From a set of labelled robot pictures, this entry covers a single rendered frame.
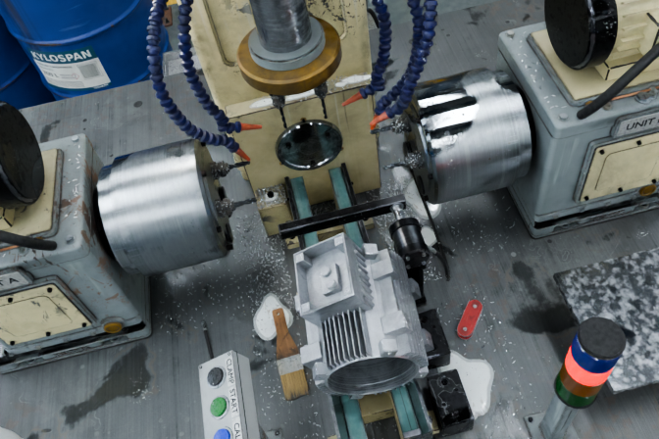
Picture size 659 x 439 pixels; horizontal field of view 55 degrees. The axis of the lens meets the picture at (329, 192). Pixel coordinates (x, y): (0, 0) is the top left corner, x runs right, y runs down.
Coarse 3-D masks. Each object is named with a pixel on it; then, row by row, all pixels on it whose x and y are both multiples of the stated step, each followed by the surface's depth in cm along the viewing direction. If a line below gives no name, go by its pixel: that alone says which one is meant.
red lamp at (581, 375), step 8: (568, 352) 89; (568, 360) 88; (568, 368) 89; (576, 368) 87; (576, 376) 88; (584, 376) 87; (592, 376) 86; (600, 376) 85; (584, 384) 88; (592, 384) 88
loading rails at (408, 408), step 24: (336, 168) 144; (288, 192) 140; (336, 192) 140; (288, 240) 146; (312, 240) 133; (360, 240) 131; (336, 408) 110; (360, 408) 118; (384, 408) 117; (408, 408) 109; (336, 432) 107; (360, 432) 108; (408, 432) 106; (432, 432) 116
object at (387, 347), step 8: (368, 248) 108; (376, 248) 109; (368, 256) 108; (376, 256) 108; (384, 344) 97; (392, 344) 97; (384, 352) 97; (392, 352) 97; (312, 368) 103; (320, 368) 101; (424, 368) 106; (320, 376) 101; (416, 376) 106; (424, 376) 107
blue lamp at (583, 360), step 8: (576, 336) 84; (576, 344) 84; (576, 352) 84; (584, 352) 82; (576, 360) 85; (584, 360) 83; (592, 360) 82; (600, 360) 81; (616, 360) 82; (584, 368) 85; (592, 368) 84; (600, 368) 83; (608, 368) 84
